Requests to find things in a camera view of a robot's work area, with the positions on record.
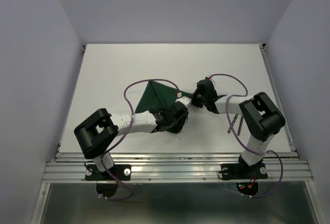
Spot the dark green cloth napkin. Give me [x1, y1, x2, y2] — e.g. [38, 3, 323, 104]
[131, 79, 192, 113]

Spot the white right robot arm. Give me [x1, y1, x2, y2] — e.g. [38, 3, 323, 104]
[192, 77, 286, 178]

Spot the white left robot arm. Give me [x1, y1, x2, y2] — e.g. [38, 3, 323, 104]
[74, 96, 191, 180]

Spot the steel fork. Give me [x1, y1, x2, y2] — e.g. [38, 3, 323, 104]
[227, 114, 238, 133]

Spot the steel table knife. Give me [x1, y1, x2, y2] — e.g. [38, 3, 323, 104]
[237, 115, 244, 136]

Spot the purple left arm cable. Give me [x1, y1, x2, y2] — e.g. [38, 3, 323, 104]
[97, 78, 183, 201]

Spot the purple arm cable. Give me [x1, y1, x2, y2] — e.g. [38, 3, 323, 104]
[206, 73, 284, 199]
[97, 78, 183, 201]

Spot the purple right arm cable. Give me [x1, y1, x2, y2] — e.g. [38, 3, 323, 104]
[206, 73, 284, 199]

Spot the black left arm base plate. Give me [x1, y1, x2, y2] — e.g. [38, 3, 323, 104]
[81, 158, 133, 182]

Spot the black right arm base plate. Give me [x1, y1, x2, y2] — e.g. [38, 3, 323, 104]
[218, 156, 268, 181]

